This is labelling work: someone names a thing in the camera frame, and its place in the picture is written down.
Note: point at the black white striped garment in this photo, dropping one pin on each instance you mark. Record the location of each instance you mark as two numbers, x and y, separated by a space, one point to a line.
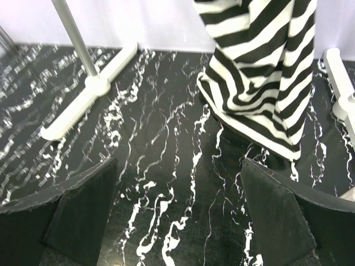
258 79

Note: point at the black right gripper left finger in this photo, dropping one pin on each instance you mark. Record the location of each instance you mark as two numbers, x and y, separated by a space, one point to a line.
68 218

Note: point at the white grey clothes rack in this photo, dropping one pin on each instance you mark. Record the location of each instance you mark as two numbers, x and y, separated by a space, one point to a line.
98 82

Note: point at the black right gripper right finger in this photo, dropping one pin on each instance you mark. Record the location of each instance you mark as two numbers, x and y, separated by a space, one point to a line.
295 224

